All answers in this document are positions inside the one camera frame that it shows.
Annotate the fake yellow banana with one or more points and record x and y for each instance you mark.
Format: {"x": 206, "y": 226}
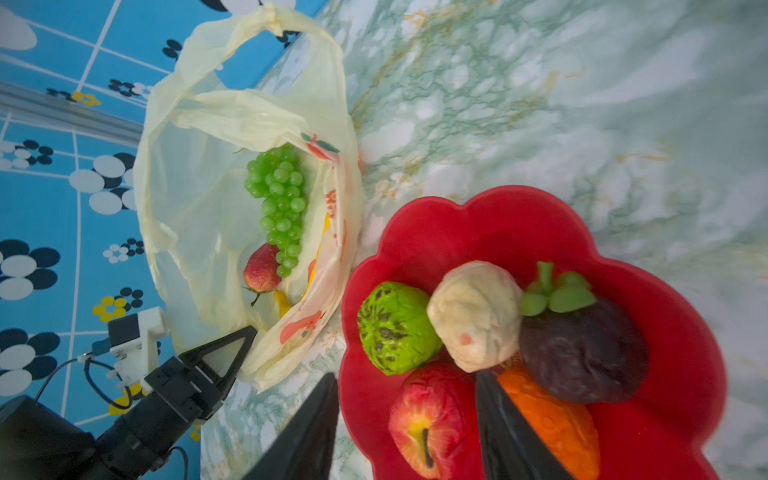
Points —
{"x": 283, "y": 303}

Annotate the red flower-shaped plate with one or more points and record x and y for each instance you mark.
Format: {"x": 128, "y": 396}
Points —
{"x": 658, "y": 434}

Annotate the translucent yellowish plastic bag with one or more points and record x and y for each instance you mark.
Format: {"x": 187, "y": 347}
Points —
{"x": 199, "y": 224}

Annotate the left aluminium corner post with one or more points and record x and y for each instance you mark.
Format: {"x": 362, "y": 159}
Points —
{"x": 50, "y": 111}

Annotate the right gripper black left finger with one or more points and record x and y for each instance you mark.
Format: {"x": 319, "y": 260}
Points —
{"x": 304, "y": 449}

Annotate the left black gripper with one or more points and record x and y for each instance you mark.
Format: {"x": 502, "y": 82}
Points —
{"x": 185, "y": 389}

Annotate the fake green custard apple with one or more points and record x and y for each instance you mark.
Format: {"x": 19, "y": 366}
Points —
{"x": 395, "y": 330}

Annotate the fake green grapes bunch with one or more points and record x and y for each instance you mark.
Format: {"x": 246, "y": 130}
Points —
{"x": 276, "y": 178}

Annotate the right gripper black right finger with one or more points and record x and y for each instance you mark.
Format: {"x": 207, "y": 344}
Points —
{"x": 511, "y": 449}

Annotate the fake orange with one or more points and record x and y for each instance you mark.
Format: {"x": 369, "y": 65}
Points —
{"x": 567, "y": 429}

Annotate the fake dark purple fruit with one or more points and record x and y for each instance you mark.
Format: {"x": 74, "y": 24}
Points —
{"x": 578, "y": 346}

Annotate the fake red apple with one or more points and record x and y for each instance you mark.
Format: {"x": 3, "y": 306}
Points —
{"x": 433, "y": 422}

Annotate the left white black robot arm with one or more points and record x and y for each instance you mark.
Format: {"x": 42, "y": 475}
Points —
{"x": 37, "y": 443}

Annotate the fake red strawberry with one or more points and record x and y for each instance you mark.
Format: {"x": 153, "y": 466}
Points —
{"x": 260, "y": 273}

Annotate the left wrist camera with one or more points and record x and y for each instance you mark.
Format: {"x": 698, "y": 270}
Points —
{"x": 134, "y": 343}

